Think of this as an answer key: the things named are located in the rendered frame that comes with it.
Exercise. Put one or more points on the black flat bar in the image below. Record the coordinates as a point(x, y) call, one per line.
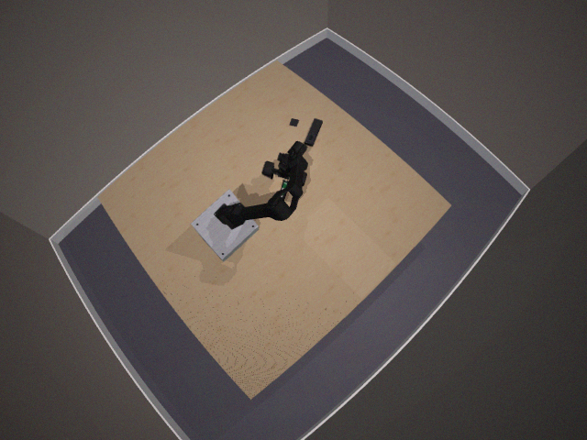
point(313, 132)

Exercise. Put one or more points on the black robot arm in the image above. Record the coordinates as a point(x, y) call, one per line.
point(276, 208)

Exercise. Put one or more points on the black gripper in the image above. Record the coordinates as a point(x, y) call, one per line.
point(268, 170)

